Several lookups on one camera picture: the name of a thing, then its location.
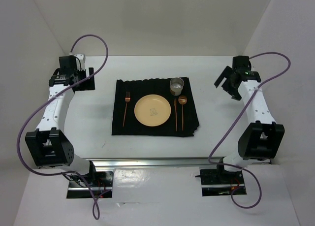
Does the copper fork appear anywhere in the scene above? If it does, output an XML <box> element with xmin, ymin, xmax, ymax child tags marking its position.
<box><xmin>123</xmin><ymin>92</ymin><xmax>131</xmax><ymax>127</ymax></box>

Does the copper spoon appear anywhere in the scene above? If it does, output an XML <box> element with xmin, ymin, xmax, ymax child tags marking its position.
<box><xmin>178</xmin><ymin>96</ymin><xmax>188</xmax><ymax>130</ymax></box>

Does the paper cup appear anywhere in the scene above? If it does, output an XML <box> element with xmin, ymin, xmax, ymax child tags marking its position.
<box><xmin>170</xmin><ymin>77</ymin><xmax>185</xmax><ymax>96</ymax></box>

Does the beige plate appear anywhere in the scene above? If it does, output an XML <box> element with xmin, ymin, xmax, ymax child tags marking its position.
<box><xmin>134</xmin><ymin>95</ymin><xmax>171</xmax><ymax>127</ymax></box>

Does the copper knife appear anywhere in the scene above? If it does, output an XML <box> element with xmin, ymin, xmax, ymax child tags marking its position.
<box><xmin>173</xmin><ymin>98</ymin><xmax>178</xmax><ymax>132</ymax></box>

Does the black cloth placemat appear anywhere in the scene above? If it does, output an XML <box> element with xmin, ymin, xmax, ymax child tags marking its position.
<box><xmin>112</xmin><ymin>77</ymin><xmax>199</xmax><ymax>137</ymax></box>

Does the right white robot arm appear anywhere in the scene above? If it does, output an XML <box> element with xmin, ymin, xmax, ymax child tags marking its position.
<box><xmin>214</xmin><ymin>56</ymin><xmax>285</xmax><ymax>183</ymax></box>

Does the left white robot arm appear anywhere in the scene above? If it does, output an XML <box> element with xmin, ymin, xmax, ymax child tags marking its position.
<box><xmin>25</xmin><ymin>54</ymin><xmax>98</xmax><ymax>186</ymax></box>

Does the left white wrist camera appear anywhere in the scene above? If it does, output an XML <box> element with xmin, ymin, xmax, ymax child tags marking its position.
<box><xmin>69</xmin><ymin>53</ymin><xmax>86</xmax><ymax>71</ymax></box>

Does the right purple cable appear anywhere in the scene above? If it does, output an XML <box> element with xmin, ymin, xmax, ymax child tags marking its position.
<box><xmin>208</xmin><ymin>52</ymin><xmax>291</xmax><ymax>209</ymax></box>

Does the purple cable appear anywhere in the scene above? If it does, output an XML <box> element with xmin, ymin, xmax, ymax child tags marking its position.
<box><xmin>16</xmin><ymin>34</ymin><xmax>109</xmax><ymax>221</ymax></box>
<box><xmin>208</xmin><ymin>52</ymin><xmax>291</xmax><ymax>209</ymax></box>

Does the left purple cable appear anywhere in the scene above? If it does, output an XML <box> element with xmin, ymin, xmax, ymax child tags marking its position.
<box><xmin>16</xmin><ymin>34</ymin><xmax>109</xmax><ymax>221</ymax></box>

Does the aluminium table frame rail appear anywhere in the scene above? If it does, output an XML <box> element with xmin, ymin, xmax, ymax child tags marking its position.
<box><xmin>39</xmin><ymin>56</ymin><xmax>271</xmax><ymax>169</ymax></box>

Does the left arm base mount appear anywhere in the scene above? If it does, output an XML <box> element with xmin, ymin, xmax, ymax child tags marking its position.
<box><xmin>63</xmin><ymin>169</ymin><xmax>114</xmax><ymax>199</ymax></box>

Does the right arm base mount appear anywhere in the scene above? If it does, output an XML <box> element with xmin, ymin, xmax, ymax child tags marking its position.
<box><xmin>195</xmin><ymin>166</ymin><xmax>247</xmax><ymax>196</ymax></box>

